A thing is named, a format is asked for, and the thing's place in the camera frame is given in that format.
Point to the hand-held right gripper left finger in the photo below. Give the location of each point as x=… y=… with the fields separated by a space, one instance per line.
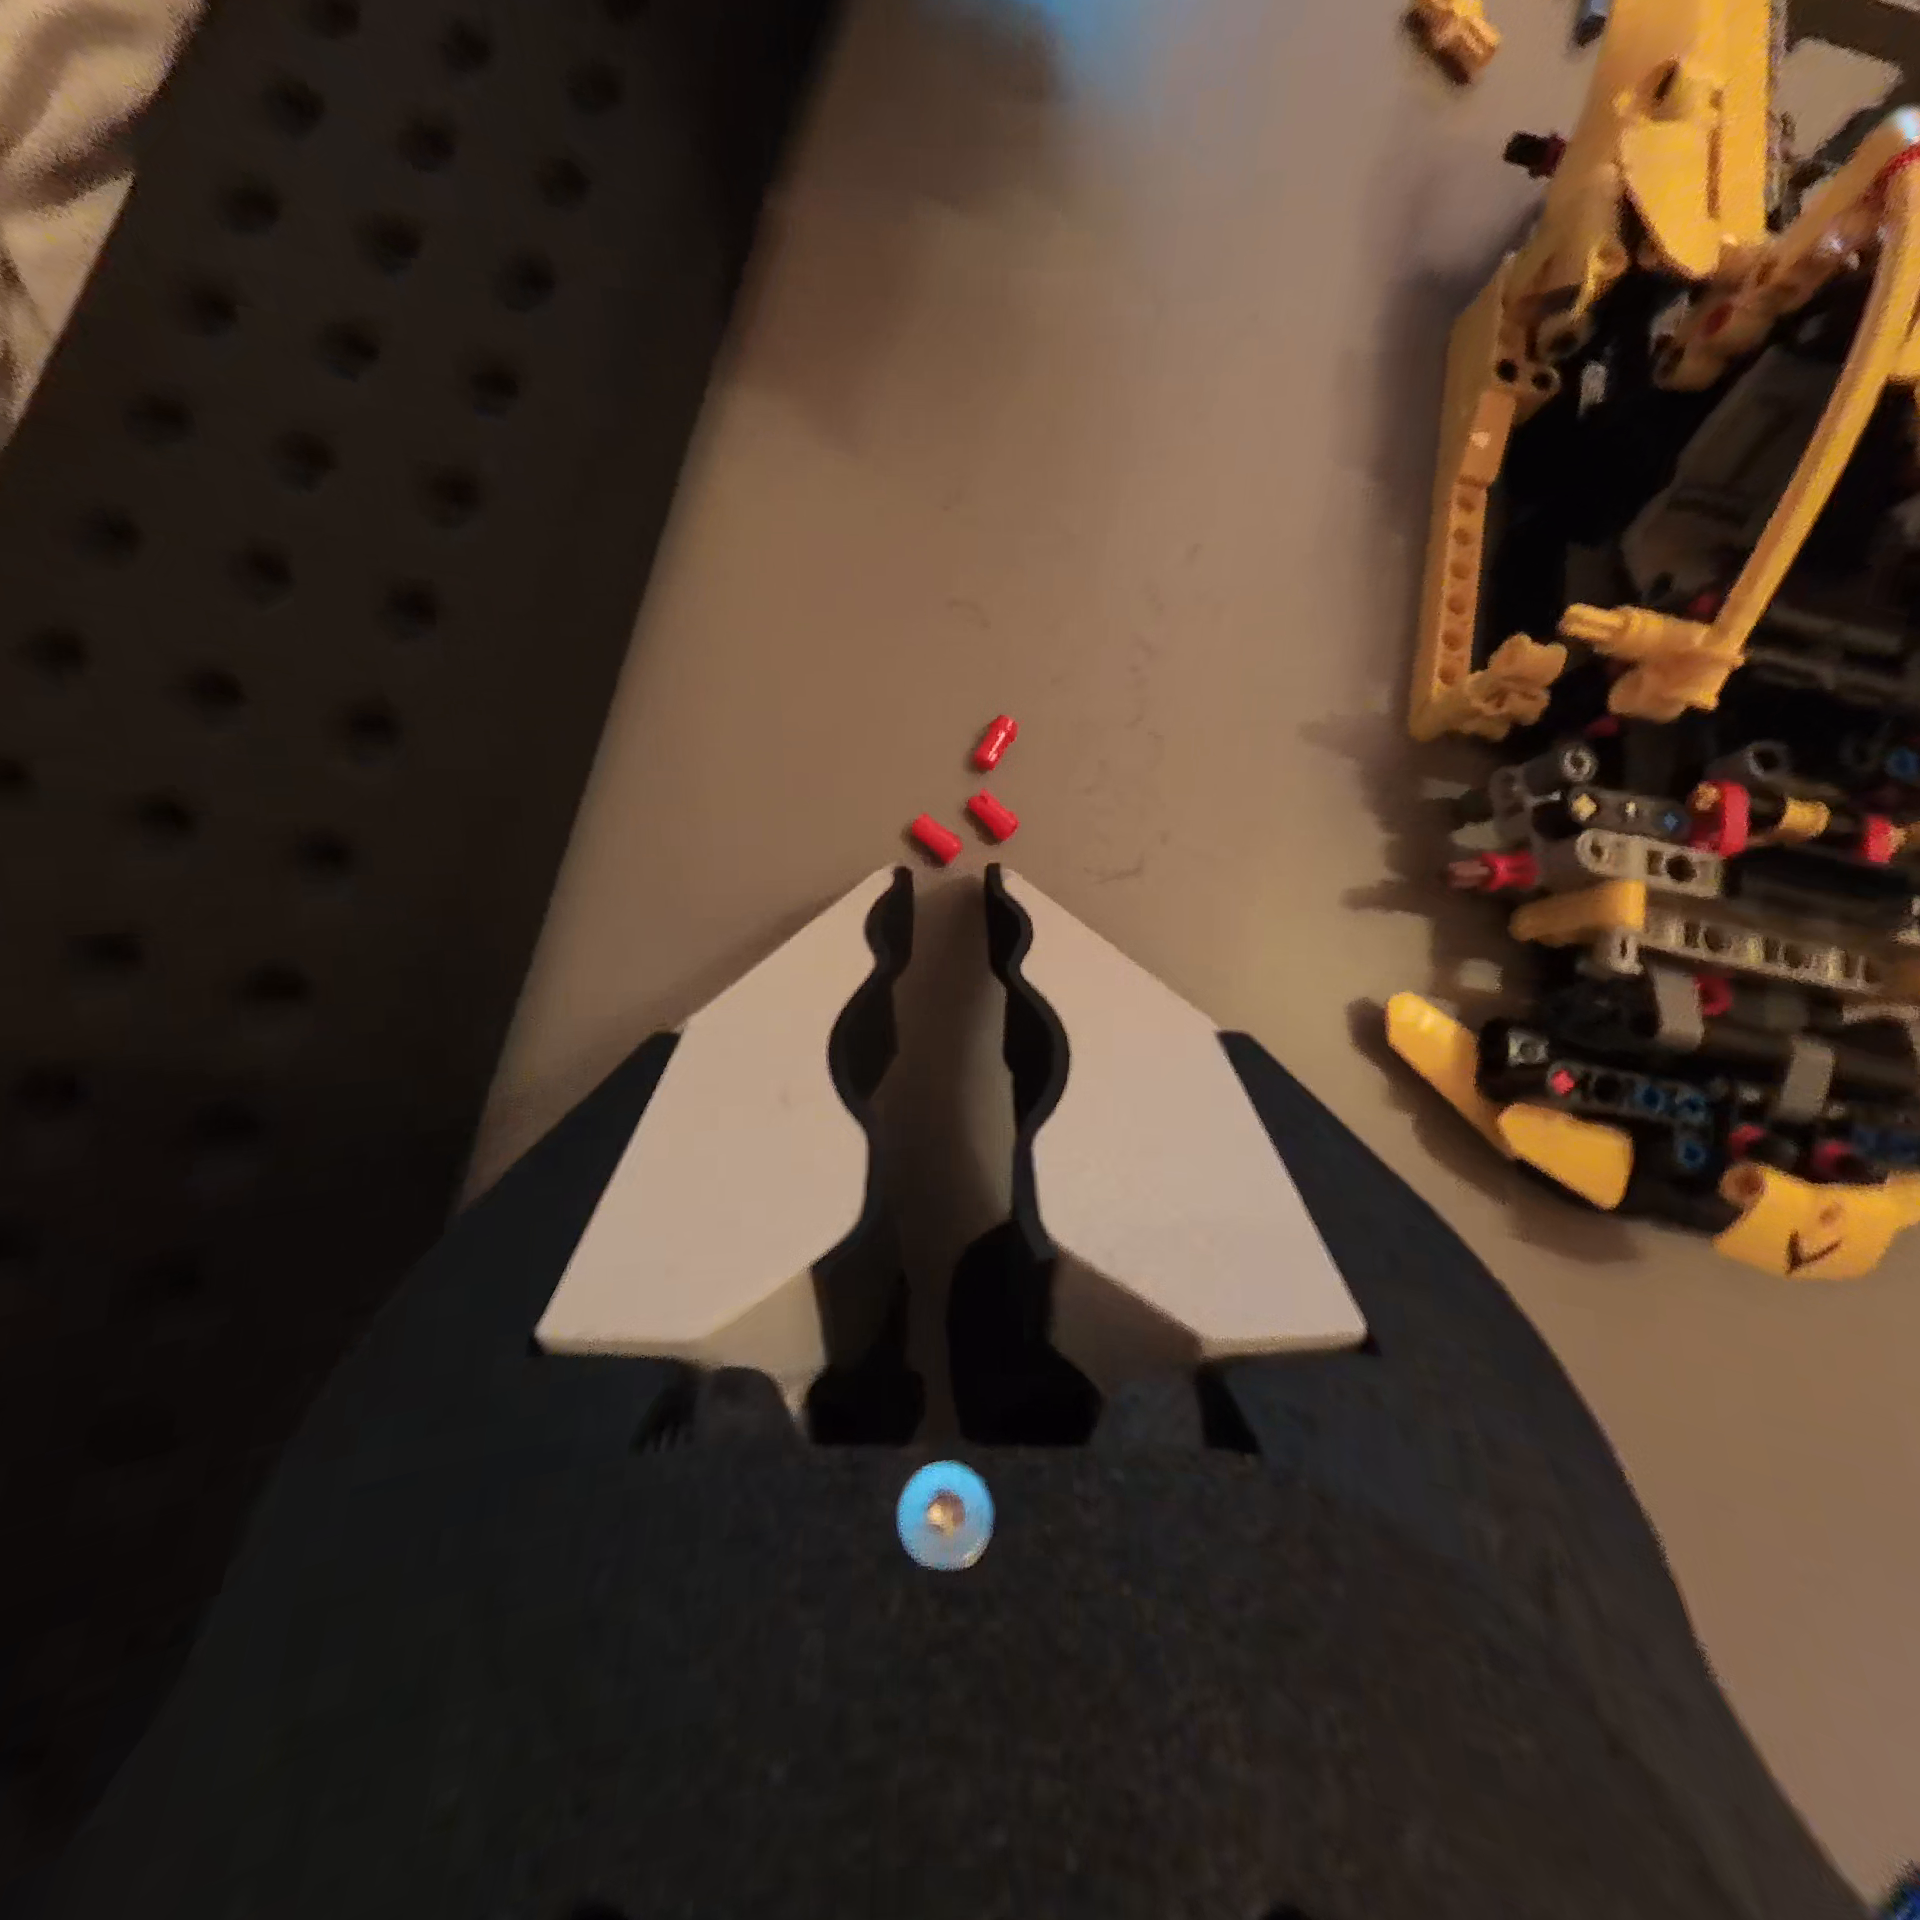
x=720 y=1158

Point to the yellow brick toy car model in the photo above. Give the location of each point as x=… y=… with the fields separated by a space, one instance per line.
x=1651 y=862

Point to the red connector pin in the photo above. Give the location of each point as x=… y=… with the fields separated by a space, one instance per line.
x=931 y=839
x=994 y=747
x=989 y=813

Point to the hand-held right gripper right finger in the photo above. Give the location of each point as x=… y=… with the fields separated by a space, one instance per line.
x=1169 y=1158

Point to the small yellow connector brick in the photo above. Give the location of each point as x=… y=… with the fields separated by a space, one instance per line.
x=1454 y=35

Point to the person's white shirt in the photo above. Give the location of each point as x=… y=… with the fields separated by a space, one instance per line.
x=60 y=148

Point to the grey desk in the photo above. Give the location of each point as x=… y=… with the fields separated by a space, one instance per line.
x=1052 y=449

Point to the black perforated mat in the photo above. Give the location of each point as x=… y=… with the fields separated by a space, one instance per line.
x=296 y=593

